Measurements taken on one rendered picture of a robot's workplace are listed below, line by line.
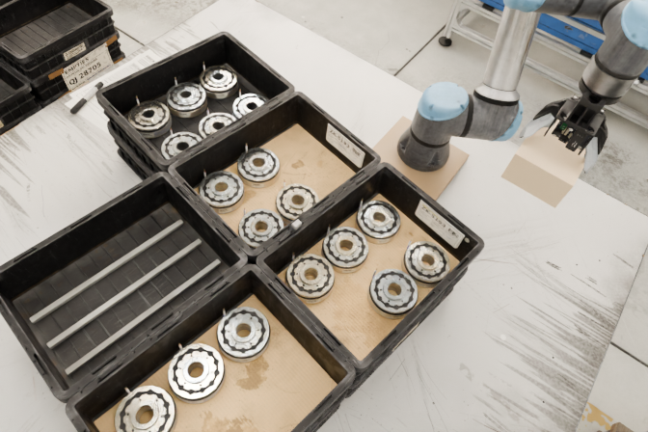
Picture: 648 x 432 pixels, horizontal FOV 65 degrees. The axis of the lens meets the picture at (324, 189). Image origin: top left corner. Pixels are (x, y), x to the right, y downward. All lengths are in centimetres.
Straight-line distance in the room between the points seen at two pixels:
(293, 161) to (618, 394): 153
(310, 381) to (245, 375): 12
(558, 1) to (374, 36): 222
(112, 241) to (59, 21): 133
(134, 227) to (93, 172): 33
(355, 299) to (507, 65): 68
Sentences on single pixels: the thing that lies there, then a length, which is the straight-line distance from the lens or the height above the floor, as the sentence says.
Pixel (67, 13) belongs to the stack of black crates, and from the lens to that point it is 242.
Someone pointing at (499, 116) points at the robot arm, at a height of 94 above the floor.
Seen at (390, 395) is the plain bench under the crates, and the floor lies 70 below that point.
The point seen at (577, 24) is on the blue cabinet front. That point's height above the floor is 43.
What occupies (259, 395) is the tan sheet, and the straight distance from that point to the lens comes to 105.
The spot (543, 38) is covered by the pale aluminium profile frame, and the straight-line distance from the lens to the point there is 291.
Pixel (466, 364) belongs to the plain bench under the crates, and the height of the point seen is 70.
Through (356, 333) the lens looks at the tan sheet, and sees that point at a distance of 110.
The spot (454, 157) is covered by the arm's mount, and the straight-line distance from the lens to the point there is 155.
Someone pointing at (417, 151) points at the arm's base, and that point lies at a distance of 144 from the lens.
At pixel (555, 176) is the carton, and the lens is 106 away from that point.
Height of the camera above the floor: 185
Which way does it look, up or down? 54 degrees down
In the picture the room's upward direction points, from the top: 9 degrees clockwise
